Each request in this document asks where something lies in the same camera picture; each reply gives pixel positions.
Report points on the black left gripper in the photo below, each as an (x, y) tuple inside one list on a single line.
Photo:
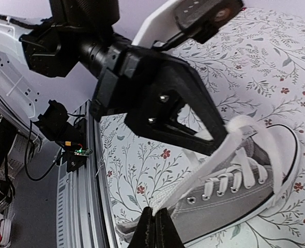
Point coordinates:
[(151, 88)]

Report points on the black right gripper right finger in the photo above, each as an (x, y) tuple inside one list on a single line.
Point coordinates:
[(166, 233)]

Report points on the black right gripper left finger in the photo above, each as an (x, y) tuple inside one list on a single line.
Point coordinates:
[(144, 235)]

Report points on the white shoelace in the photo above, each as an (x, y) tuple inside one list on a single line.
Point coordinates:
[(170, 196)]

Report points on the grey canvas sneaker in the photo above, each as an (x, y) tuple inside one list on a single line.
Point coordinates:
[(237, 190)]

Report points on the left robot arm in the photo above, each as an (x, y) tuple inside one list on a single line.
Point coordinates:
[(55, 45)]

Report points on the floral table mat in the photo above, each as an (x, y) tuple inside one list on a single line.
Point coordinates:
[(255, 66)]

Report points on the red sneaker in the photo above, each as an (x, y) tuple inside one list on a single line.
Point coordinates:
[(5, 233)]

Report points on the aluminium front rail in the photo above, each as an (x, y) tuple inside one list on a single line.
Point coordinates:
[(83, 207)]

